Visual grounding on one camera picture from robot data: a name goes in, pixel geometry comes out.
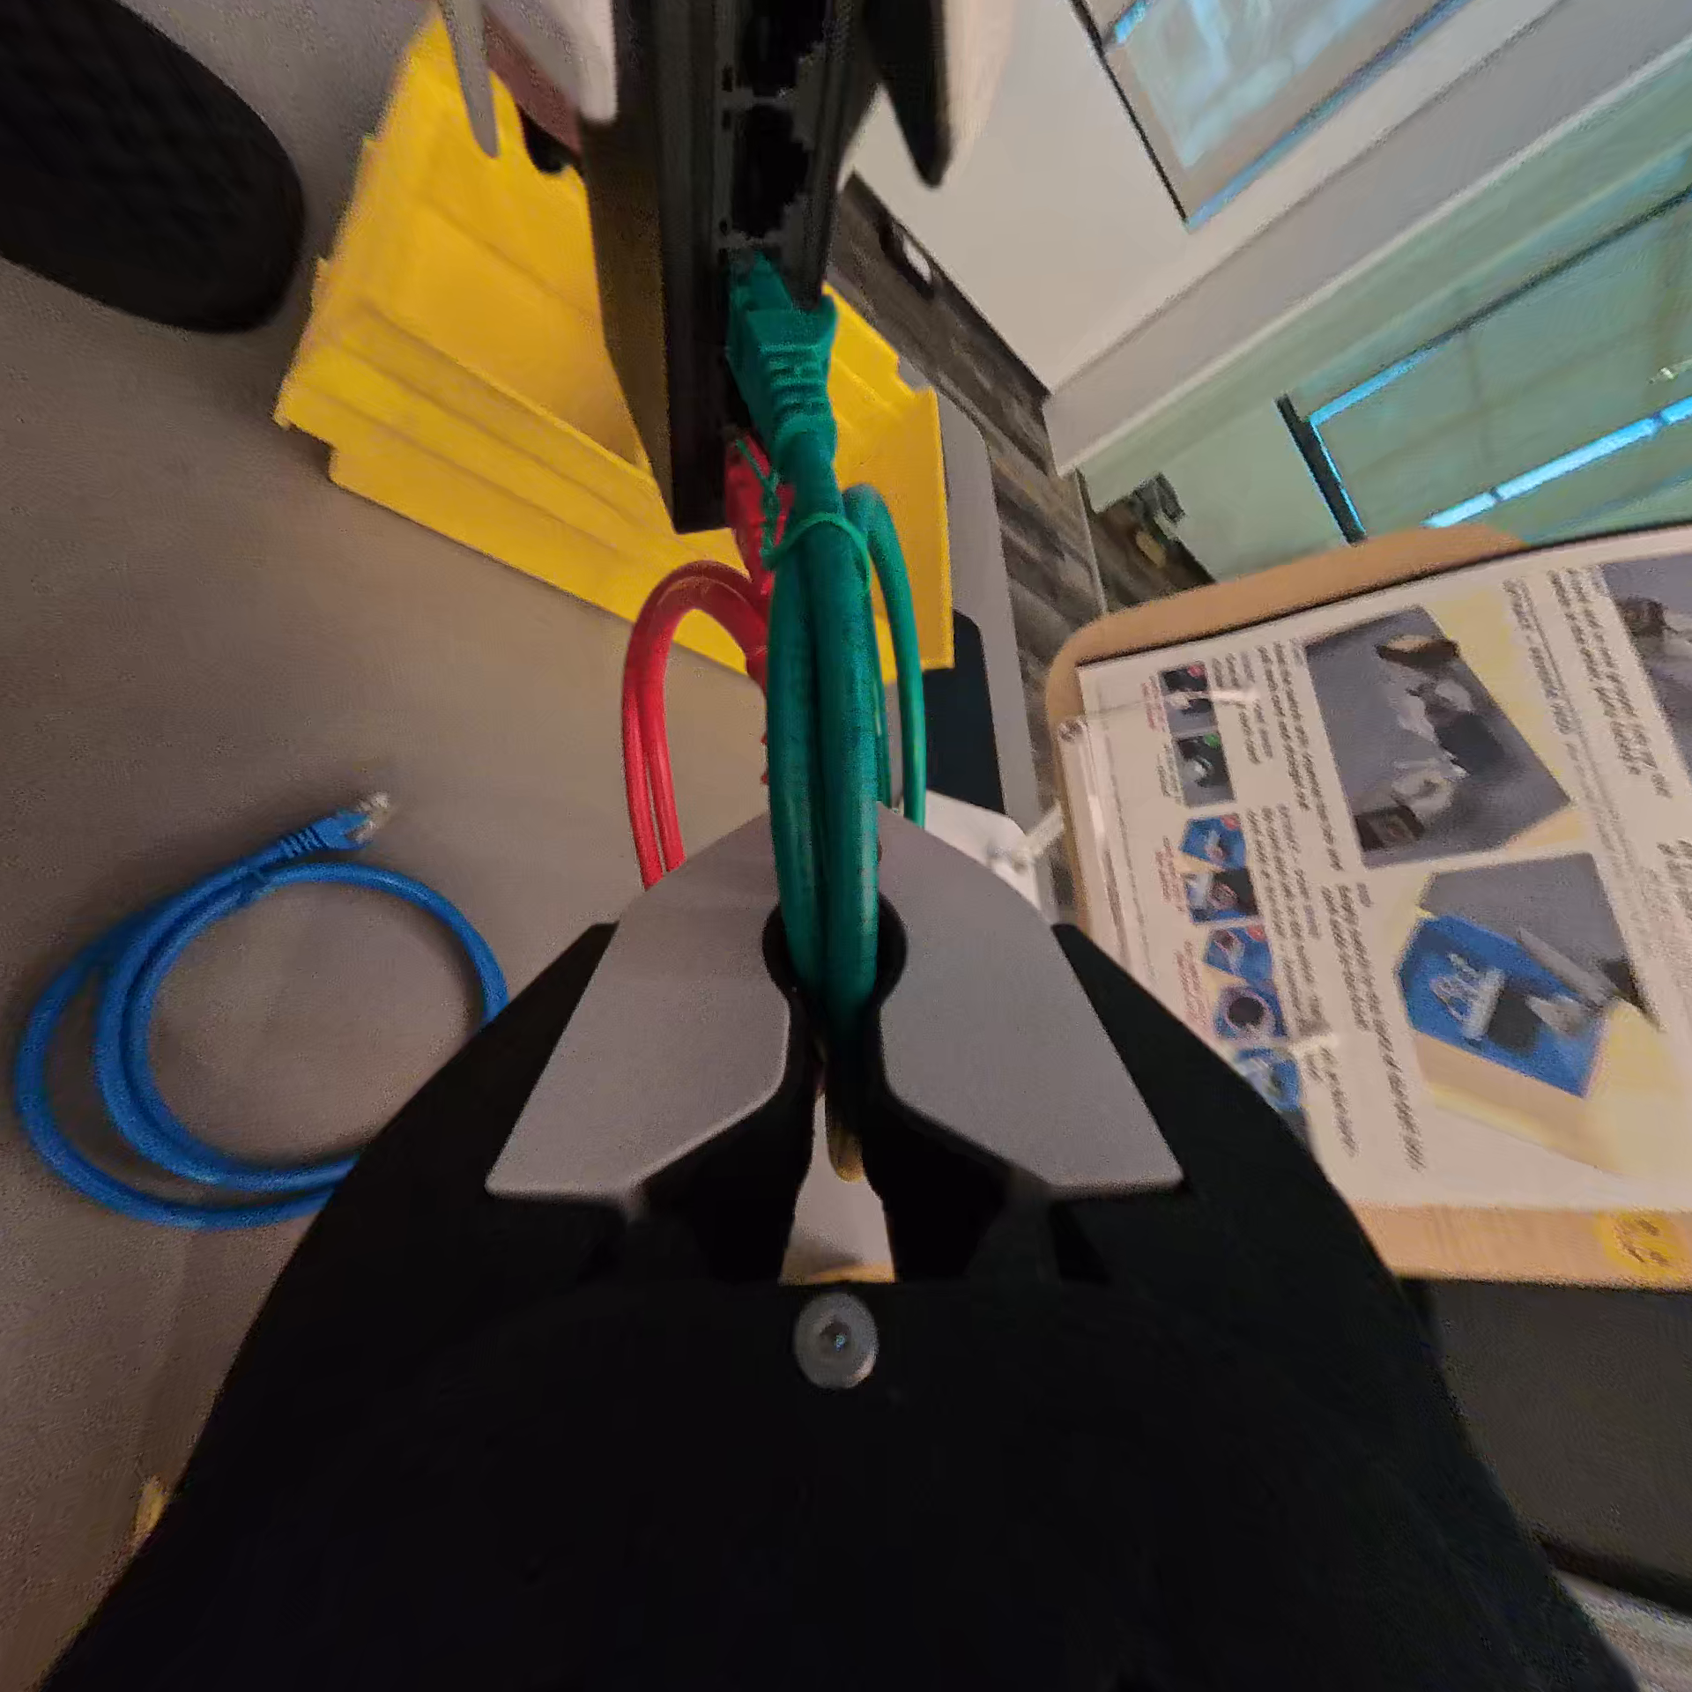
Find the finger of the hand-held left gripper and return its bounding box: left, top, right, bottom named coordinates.
left=865, top=0, right=1021, bottom=186
left=434, top=0, right=622, bottom=159

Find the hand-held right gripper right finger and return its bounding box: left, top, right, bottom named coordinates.
left=852, top=809, right=1182, bottom=1231

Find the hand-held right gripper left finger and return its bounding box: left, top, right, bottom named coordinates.
left=486, top=812, right=814, bottom=1231

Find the black ethernet switch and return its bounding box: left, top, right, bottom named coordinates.
left=588, top=0, right=881, bottom=530

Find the red ethernet cable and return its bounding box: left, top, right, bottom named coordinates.
left=622, top=434, right=794, bottom=891

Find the green ethernet cable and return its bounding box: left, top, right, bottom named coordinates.
left=726, top=255, right=930, bottom=1044

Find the blue ethernet cable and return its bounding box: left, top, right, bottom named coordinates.
left=12, top=789, right=508, bottom=1231

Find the white poster stand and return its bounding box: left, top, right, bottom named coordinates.
left=925, top=789, right=1069, bottom=926

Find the yellow plastic bin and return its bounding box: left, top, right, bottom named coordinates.
left=272, top=13, right=956, bottom=671

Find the black textured pad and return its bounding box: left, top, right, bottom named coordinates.
left=0, top=0, right=308, bottom=334

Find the instruction poster board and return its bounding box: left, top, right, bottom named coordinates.
left=1044, top=520, right=1692, bottom=1290

